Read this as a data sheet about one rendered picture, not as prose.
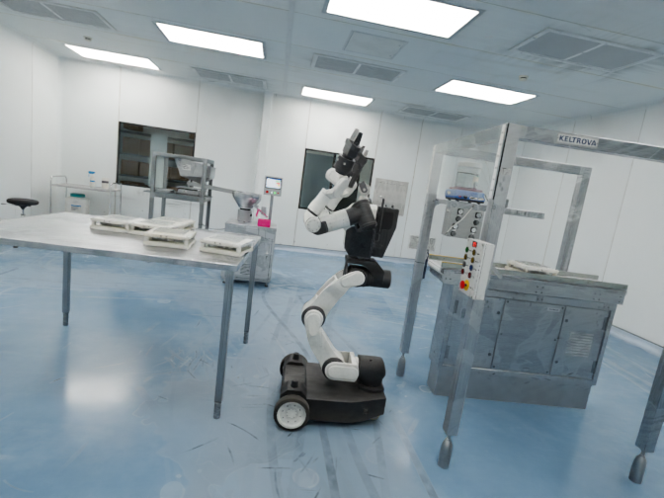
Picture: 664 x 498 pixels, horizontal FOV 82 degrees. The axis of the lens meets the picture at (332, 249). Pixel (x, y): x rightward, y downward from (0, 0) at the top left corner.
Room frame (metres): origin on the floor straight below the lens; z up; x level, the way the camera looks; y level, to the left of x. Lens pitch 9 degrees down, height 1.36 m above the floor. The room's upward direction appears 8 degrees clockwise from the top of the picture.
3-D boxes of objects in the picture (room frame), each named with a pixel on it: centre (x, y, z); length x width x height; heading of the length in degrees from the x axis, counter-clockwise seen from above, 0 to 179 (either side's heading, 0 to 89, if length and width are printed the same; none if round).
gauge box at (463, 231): (2.52, -0.82, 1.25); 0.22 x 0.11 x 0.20; 95
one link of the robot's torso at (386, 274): (2.25, -0.23, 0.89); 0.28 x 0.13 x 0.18; 95
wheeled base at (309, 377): (2.24, -0.12, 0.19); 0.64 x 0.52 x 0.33; 95
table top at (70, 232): (2.42, 1.27, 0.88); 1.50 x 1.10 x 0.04; 95
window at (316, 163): (7.66, 0.09, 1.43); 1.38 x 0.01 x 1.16; 99
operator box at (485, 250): (1.77, -0.68, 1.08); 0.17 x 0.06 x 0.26; 5
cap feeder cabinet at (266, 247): (4.91, 1.06, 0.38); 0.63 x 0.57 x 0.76; 99
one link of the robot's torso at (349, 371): (2.25, -0.15, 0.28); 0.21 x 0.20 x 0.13; 95
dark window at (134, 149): (7.11, 3.41, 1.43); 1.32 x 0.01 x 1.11; 99
